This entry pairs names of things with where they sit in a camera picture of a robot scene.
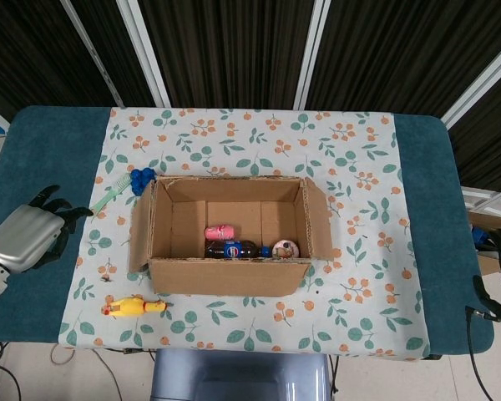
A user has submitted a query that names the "thin white frame post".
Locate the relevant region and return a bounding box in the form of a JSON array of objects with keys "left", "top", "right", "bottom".
[{"left": 61, "top": 0, "right": 124, "bottom": 108}]

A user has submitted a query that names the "blue building block toy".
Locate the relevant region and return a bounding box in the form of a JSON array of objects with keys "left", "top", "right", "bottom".
[{"left": 129, "top": 167, "right": 157, "bottom": 196}]

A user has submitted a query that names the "green plastic comb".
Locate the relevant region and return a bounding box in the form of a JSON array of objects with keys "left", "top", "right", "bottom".
[{"left": 88, "top": 174, "right": 133, "bottom": 217}]

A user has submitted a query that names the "dark cola bottle blue label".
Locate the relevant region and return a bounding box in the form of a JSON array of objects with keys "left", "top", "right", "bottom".
[{"left": 204, "top": 238, "right": 272, "bottom": 260}]

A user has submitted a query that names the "tan floor cable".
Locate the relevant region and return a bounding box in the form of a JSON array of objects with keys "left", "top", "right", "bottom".
[{"left": 51, "top": 347, "right": 77, "bottom": 365}]

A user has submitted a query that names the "teal plush table cover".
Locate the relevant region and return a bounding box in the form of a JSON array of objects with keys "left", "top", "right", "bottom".
[{"left": 0, "top": 104, "right": 496, "bottom": 356}]

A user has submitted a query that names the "black right hand cable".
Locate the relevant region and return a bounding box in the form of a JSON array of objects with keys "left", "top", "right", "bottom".
[{"left": 465, "top": 306, "right": 493, "bottom": 401}]

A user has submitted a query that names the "black floor cable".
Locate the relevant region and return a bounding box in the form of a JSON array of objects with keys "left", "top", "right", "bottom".
[{"left": 0, "top": 340, "right": 24, "bottom": 401}]

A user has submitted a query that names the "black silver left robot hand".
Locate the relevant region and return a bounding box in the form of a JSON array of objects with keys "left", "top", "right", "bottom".
[{"left": 0, "top": 185, "right": 94, "bottom": 275}]

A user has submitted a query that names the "yellow rubber chicken toy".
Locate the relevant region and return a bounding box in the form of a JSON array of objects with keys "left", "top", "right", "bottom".
[{"left": 101, "top": 294, "right": 168, "bottom": 318}]

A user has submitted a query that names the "blue-grey robot torso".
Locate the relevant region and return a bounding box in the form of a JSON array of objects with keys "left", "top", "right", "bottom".
[{"left": 149, "top": 348, "right": 333, "bottom": 401}]

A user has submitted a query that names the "wide white frame post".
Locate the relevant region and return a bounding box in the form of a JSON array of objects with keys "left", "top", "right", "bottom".
[
  {"left": 440, "top": 41, "right": 501, "bottom": 129},
  {"left": 116, "top": 0, "right": 171, "bottom": 108},
  {"left": 294, "top": 0, "right": 331, "bottom": 109}
]

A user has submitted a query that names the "floral fruit print tablecloth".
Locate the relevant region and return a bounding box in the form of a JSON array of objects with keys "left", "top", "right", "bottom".
[{"left": 58, "top": 107, "right": 431, "bottom": 361}]

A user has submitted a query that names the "open background cardboard box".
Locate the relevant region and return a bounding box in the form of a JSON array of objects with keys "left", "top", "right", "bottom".
[{"left": 467, "top": 211, "right": 501, "bottom": 277}]

